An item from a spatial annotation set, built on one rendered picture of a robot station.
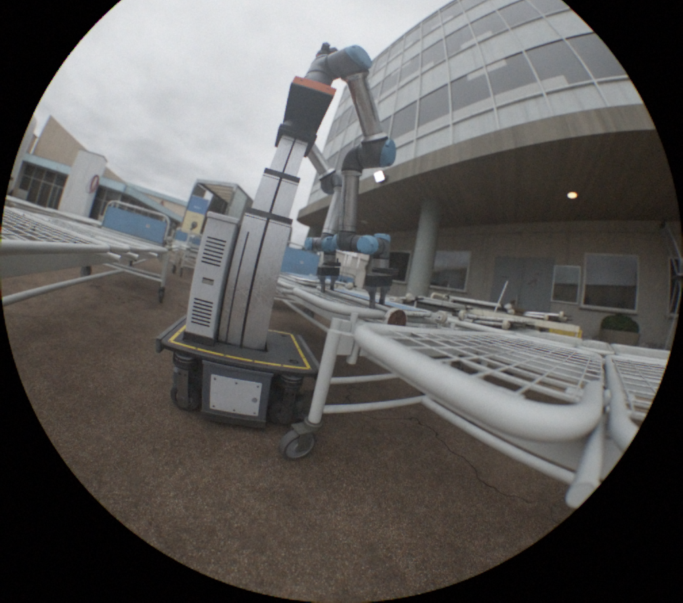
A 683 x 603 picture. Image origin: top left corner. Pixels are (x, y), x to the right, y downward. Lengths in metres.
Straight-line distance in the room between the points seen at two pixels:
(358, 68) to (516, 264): 6.65
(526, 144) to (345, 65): 3.72
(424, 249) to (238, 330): 5.58
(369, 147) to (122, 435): 1.31
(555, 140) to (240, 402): 4.53
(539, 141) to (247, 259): 4.23
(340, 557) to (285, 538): 0.13
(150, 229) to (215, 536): 2.13
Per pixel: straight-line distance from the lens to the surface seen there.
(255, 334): 0.83
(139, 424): 0.87
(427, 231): 6.19
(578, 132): 4.33
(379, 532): 0.70
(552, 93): 5.62
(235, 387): 0.76
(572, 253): 6.95
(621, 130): 4.43
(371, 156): 0.95
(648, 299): 7.12
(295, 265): 2.83
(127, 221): 2.36
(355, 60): 0.93
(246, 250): 0.79
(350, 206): 0.98
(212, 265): 0.74
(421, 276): 5.95
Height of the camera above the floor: 0.58
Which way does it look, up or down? 5 degrees up
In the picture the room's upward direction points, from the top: 13 degrees clockwise
